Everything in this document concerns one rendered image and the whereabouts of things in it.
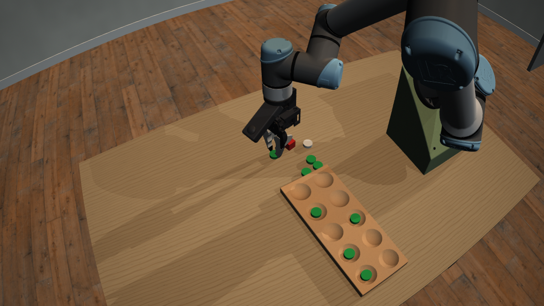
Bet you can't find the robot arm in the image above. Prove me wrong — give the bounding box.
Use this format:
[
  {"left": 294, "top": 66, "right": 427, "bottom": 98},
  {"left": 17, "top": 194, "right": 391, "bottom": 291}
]
[{"left": 260, "top": 0, "right": 495, "bottom": 152}]

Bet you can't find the orange wooden tray with round pockets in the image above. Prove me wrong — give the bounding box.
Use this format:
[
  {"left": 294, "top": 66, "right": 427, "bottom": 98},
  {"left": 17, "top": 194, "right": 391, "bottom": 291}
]
[{"left": 280, "top": 165, "right": 408, "bottom": 297}]

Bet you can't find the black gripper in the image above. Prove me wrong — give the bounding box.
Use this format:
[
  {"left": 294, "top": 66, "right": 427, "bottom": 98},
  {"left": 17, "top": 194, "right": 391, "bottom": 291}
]
[{"left": 263, "top": 87, "right": 301, "bottom": 158}]

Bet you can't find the red block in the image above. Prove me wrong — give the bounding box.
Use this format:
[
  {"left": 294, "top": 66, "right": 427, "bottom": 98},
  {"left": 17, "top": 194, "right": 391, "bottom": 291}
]
[{"left": 285, "top": 139, "right": 296, "bottom": 151}]

